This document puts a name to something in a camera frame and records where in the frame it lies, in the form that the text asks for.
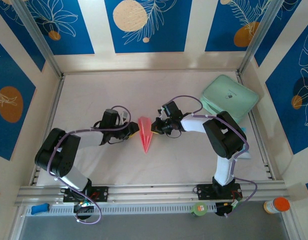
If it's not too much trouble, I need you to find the pink paper sheet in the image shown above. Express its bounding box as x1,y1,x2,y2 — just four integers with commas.
137,115,154,154

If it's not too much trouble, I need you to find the mint green zipper pouch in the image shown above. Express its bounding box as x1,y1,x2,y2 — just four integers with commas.
200,74,259,125

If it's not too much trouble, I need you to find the long blue white packet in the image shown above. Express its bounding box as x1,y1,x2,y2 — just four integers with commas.
237,126,252,160

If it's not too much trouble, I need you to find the green tape roll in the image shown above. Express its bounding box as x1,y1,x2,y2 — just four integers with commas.
190,201,208,218

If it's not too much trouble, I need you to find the grey metal panel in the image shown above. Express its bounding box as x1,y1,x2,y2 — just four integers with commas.
18,216,289,240

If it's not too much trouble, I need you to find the blue bone-shaped sponge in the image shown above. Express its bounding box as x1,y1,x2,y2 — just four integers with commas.
31,203,50,216

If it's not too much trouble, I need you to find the orange-capped bottle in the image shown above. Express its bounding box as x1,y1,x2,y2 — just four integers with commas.
263,196,291,215

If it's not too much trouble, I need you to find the wide aluminium mounting rail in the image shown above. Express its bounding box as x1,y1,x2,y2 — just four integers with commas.
15,183,289,207

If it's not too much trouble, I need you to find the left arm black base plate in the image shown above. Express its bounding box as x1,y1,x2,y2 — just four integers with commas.
63,186,109,203

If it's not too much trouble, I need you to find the slotted grey cable duct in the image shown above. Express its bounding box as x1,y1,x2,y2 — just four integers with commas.
26,202,217,217

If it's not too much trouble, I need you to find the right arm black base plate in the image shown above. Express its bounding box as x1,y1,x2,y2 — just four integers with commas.
196,183,242,201

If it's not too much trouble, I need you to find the aluminium frame post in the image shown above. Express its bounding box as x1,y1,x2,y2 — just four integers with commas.
237,0,286,73
12,0,63,78

